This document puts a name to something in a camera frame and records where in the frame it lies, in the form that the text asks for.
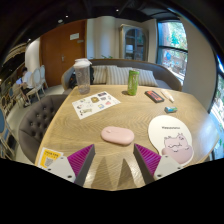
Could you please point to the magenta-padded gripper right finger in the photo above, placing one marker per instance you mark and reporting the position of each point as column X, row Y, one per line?
column 166, row 165

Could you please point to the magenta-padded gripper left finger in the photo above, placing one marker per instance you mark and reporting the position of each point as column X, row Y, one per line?
column 61, row 168

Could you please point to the pink computer mouse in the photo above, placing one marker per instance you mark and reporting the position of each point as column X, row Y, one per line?
column 117, row 135

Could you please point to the white mouse pad pink character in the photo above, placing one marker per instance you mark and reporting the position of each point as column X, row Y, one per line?
column 168, row 133

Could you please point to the yellow white card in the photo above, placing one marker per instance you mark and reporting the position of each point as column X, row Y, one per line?
column 48, row 157

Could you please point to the grey tufted chair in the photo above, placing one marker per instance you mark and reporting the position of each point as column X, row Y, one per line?
column 36, row 123

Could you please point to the small green blue pack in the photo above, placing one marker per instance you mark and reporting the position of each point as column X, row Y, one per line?
column 170, row 109

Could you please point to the blue-backed chairs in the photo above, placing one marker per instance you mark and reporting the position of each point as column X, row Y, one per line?
column 5, row 130

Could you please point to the white tube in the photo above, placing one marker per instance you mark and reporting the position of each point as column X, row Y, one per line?
column 167, row 95

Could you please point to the black box orange print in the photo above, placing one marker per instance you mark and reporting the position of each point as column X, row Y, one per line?
column 154, row 96

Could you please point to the white sticker sheet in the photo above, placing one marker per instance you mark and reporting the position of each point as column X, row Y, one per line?
column 95, row 105

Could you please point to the large curved window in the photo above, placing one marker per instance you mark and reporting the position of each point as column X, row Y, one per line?
column 218, row 113

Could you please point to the green drink can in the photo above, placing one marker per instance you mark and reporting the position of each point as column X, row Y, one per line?
column 133, row 83

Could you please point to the grey curved sofa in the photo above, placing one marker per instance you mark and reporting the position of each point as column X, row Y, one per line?
column 165, row 76

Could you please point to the black backpack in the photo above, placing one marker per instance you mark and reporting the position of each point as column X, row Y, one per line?
column 72, row 80

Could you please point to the striped beige cushion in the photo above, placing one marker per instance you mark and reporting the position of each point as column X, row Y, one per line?
column 118, row 75
column 99, row 75
column 146, row 78

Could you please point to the white dining chairs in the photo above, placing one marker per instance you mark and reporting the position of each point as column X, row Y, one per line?
column 37, row 80

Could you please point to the clear shaker bottle white lid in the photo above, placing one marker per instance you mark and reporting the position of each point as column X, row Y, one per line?
column 82, row 78

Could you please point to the person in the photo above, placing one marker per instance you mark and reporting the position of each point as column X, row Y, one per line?
column 26, row 81

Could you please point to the brown wooden door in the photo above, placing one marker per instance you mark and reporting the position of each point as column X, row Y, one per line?
column 60, row 53

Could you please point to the black-framed window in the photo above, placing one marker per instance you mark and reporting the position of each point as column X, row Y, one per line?
column 173, row 50

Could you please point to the arched glass-door cabinet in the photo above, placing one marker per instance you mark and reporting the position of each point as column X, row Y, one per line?
column 133, row 43

